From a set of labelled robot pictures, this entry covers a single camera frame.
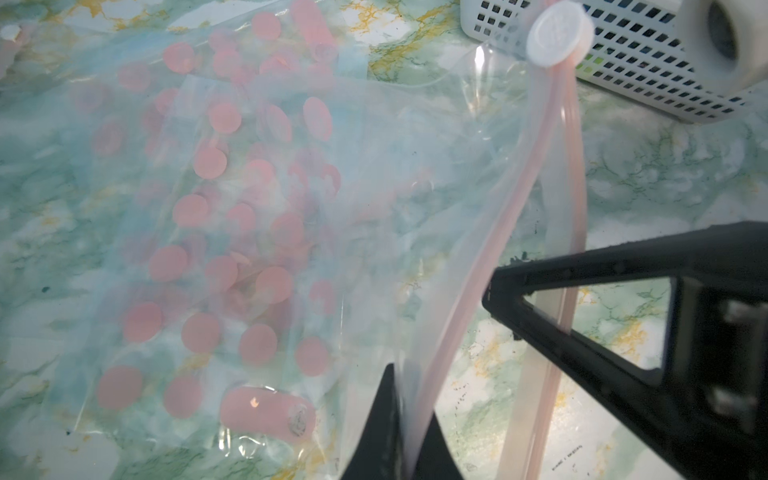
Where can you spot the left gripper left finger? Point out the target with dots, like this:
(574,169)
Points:
(379,453)

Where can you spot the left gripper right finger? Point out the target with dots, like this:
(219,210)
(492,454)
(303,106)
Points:
(668,334)

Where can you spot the clear pink-dotted zip bag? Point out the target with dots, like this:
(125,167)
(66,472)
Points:
(298,228)

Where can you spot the white plastic basket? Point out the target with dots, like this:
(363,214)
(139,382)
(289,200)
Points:
(628,47)

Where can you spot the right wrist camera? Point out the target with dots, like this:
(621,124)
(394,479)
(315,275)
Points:
(725,42)

